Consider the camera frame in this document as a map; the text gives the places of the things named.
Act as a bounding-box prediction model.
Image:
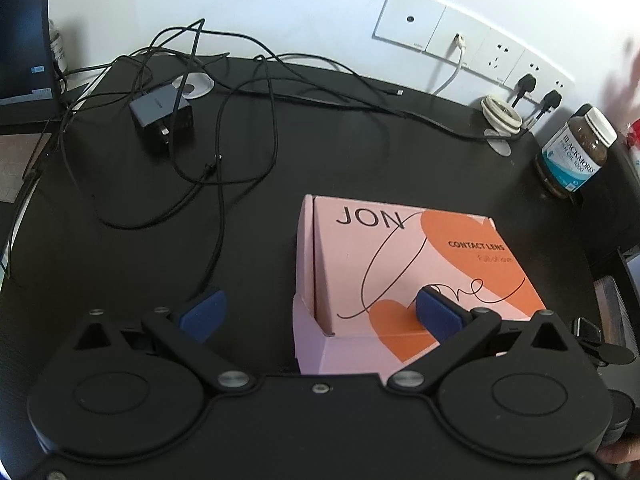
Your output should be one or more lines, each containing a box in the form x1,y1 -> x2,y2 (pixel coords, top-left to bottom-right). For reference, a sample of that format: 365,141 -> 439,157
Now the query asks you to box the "grey power adapter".
129,85 -> 196,157

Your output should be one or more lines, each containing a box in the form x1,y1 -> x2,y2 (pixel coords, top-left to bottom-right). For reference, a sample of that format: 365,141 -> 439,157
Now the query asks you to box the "black laptop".
0,0 -> 66,206

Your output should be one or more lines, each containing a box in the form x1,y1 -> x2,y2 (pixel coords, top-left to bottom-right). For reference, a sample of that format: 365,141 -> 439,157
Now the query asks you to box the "grey desk grommet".
172,74 -> 215,98

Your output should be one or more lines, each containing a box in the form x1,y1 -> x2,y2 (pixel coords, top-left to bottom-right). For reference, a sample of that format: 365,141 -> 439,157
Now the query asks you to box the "grey tablet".
592,247 -> 640,346

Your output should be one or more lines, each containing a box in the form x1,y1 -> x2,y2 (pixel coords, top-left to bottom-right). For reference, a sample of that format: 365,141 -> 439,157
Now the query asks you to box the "black box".
575,135 -> 640,261

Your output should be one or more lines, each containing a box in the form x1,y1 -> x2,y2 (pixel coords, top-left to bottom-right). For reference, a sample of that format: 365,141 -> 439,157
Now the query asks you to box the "thick black power cable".
280,92 -> 531,141

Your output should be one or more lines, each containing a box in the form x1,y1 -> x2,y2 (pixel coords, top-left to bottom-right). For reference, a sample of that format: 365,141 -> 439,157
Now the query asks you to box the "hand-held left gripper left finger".
74,289 -> 254,395

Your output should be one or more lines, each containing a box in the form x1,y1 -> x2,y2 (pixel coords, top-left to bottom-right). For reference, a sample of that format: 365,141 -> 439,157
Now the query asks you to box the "dark wooden desktop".
0,52 -> 640,461

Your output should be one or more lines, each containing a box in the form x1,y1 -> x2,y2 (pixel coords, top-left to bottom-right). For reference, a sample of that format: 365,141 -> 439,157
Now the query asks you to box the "white plug cable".
431,34 -> 468,97

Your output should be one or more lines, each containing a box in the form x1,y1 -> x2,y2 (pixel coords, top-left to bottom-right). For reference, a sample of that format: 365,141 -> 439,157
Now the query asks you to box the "white wall power socket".
502,50 -> 576,93
462,27 -> 526,83

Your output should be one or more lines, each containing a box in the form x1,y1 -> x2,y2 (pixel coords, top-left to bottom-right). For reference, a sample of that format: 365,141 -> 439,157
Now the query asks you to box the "white network wall plate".
425,6 -> 488,68

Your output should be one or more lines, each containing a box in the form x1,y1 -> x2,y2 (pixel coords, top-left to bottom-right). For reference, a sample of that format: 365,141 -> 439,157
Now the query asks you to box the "person's right hand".
596,438 -> 640,466

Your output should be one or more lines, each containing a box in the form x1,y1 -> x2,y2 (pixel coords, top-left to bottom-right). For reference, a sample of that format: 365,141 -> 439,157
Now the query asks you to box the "thin black cable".
20,19 -> 406,311

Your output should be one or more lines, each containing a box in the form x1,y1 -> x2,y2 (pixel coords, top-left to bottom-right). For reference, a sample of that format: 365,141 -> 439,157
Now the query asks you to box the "pink cardboard box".
291,194 -> 549,377

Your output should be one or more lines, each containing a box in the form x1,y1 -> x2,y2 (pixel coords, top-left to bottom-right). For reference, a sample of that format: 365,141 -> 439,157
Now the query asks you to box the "brown jar with blue label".
534,105 -> 618,200

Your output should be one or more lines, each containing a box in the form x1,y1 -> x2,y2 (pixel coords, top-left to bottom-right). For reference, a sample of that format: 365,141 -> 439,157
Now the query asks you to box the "white round disc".
484,129 -> 513,155

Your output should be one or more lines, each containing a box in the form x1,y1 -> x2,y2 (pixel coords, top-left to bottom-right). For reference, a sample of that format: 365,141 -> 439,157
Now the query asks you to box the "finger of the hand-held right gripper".
571,315 -> 636,367

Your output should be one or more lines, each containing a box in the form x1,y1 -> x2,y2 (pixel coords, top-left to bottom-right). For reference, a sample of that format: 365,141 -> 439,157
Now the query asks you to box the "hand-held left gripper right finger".
387,285 -> 569,395

